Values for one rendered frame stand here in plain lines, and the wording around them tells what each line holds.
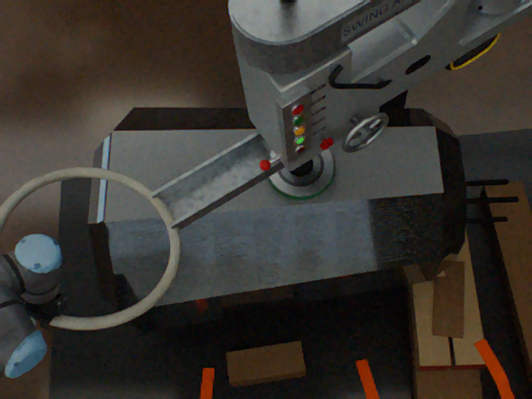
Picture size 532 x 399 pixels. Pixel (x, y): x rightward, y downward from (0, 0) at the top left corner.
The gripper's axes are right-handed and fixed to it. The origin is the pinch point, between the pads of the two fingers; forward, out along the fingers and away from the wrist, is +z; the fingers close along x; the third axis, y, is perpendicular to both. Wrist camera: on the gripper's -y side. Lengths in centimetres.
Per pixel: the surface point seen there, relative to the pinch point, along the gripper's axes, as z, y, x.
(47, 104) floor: 102, -93, 133
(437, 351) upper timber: 52, 112, 88
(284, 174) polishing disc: -1, 33, 81
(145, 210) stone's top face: 21, 0, 57
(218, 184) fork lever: -11, 20, 57
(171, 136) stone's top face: 13, -7, 83
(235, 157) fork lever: -14, 20, 66
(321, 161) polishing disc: -6, 41, 89
